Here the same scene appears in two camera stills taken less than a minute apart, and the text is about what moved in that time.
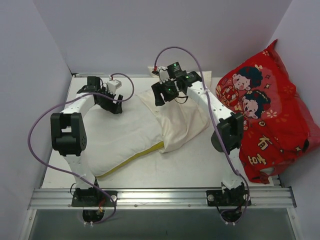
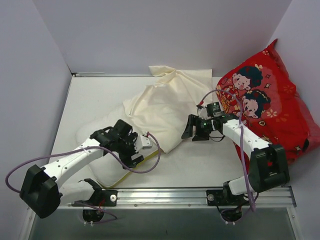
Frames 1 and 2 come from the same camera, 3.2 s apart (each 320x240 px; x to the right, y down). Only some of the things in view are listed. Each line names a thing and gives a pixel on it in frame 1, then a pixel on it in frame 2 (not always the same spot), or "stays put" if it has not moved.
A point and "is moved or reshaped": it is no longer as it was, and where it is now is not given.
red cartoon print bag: x=278 y=128 stays put
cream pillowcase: x=178 y=123 is moved or reshaped
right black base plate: x=237 y=197 stays put
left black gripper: x=109 y=102 to x=132 y=152
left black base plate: x=93 y=198 stays put
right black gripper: x=163 y=88 to x=196 y=127
